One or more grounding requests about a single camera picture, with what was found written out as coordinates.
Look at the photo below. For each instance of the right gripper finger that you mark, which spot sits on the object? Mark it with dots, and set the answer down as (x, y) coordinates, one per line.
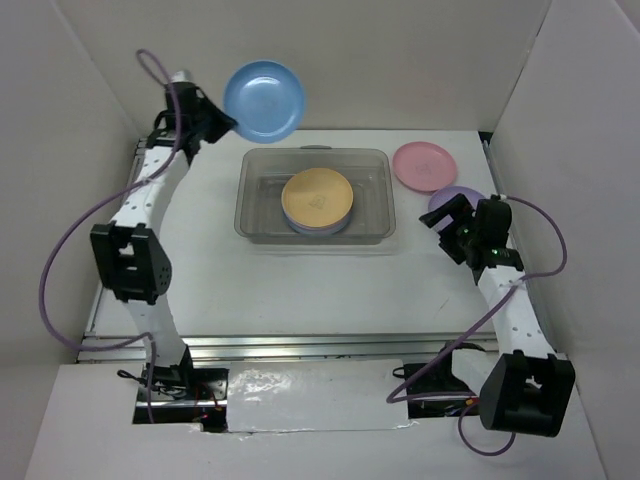
(453, 214)
(454, 244)

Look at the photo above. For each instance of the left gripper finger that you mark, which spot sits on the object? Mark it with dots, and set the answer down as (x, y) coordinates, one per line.
(213, 123)
(194, 140)

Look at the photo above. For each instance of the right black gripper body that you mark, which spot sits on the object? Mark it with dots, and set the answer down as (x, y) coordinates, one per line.
(469, 235)

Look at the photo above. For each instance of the blue plastic plate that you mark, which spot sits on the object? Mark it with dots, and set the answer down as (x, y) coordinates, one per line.
(266, 99)

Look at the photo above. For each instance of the white watermelon pattern plate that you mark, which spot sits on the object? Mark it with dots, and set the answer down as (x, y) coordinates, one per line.
(345, 227)

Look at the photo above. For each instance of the orange plastic plate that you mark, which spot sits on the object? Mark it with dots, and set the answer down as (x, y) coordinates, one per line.
(317, 197)

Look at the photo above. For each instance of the purple plastic plate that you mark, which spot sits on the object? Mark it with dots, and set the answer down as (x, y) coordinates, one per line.
(300, 227)
(442, 196)

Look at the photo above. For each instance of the cream plastic plate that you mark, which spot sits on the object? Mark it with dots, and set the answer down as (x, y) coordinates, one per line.
(333, 227)

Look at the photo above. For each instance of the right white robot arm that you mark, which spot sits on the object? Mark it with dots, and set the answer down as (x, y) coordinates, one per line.
(527, 390)

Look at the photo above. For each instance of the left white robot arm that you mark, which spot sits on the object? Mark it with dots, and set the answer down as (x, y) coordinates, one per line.
(131, 261)

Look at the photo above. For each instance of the clear plastic bin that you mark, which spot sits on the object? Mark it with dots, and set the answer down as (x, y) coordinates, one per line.
(259, 215)

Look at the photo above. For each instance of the pink plastic plate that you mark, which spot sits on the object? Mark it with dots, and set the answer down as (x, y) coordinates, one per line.
(424, 167)

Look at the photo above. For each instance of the white front cover panel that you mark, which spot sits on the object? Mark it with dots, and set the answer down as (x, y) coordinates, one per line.
(330, 395)

